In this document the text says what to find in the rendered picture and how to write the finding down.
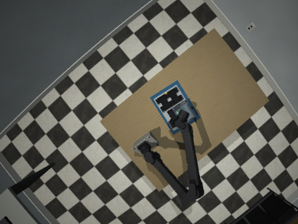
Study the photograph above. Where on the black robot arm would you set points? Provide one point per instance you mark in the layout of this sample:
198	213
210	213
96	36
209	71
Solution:
195	186

